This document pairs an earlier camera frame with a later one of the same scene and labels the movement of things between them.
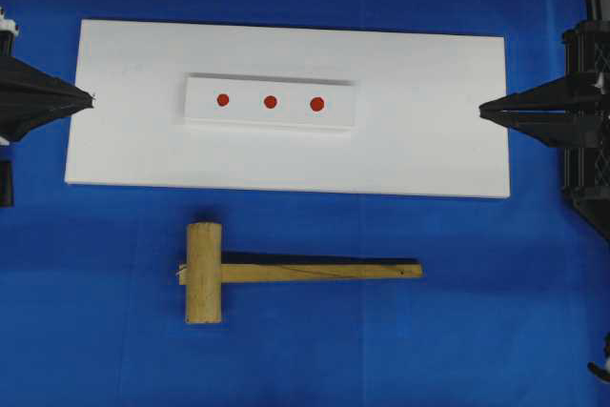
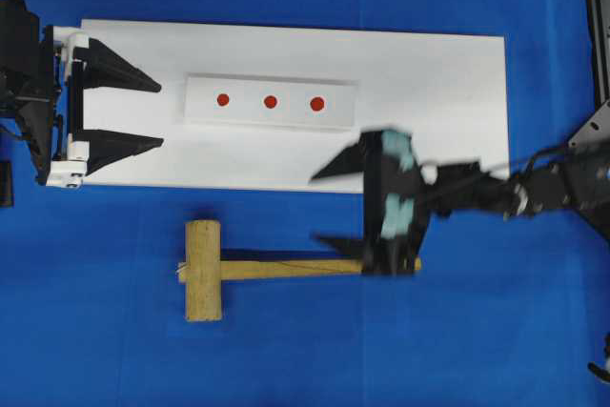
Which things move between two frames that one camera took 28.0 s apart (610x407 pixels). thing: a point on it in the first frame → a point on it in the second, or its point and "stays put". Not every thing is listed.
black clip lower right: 601,372 stays put
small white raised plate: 269,101 stays put
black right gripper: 572,112 → 399,195
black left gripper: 33,94 → 102,69
